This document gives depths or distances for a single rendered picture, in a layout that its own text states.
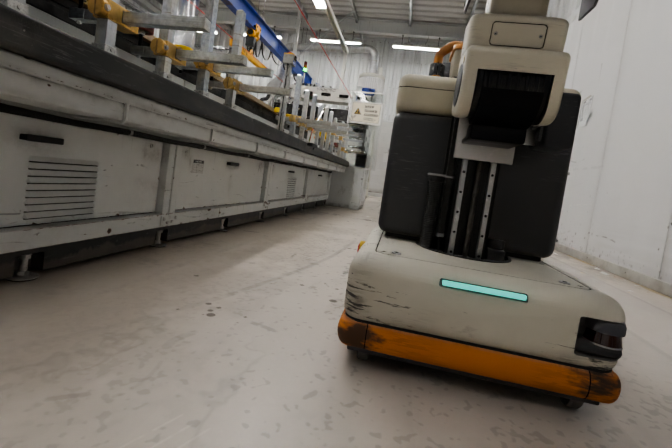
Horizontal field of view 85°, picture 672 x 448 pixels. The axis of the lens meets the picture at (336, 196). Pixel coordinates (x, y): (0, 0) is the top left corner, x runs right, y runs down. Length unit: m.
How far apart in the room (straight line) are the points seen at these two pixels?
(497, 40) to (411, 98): 0.33
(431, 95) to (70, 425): 1.14
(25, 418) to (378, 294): 0.67
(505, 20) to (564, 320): 0.69
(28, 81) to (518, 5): 1.17
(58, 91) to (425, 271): 1.01
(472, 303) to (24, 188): 1.30
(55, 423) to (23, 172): 0.82
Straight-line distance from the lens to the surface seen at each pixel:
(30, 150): 1.44
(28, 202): 1.45
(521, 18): 1.04
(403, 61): 12.41
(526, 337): 0.96
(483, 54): 0.96
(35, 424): 0.83
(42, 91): 1.16
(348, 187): 5.63
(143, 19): 1.26
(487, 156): 1.12
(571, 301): 0.97
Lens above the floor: 0.45
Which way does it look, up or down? 3 degrees down
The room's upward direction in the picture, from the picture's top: 8 degrees clockwise
